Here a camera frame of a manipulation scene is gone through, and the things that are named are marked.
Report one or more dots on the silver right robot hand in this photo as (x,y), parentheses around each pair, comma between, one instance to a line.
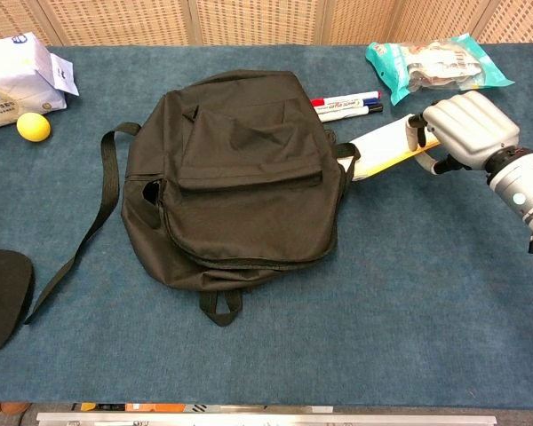
(471,128)

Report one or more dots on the yellow and white book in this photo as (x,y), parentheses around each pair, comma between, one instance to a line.
(382,142)

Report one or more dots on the black fabric backpack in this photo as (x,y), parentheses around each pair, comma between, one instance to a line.
(248,199)

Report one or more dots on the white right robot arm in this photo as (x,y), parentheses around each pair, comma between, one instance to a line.
(519,182)

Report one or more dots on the teal snack package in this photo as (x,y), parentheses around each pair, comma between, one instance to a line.
(395,62)

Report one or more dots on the blue capped whiteboard marker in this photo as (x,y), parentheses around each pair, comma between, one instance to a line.
(369,101)

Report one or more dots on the red capped whiteboard marker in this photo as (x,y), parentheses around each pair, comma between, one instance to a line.
(346,98)

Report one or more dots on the black capped whiteboard marker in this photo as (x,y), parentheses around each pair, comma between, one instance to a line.
(342,115)

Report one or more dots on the blue felt table cover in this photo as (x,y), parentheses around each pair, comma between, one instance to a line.
(382,319)

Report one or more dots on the wicker folding screen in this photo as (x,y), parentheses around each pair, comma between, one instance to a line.
(257,20)

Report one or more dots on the yellow lemon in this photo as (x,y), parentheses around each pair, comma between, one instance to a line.
(34,127)

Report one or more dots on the white paper flour bag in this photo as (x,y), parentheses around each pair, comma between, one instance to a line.
(18,75)

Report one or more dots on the black round pad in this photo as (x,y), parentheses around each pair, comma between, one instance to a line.
(2,302)

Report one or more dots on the aluminium rail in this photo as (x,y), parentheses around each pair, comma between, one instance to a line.
(266,419)

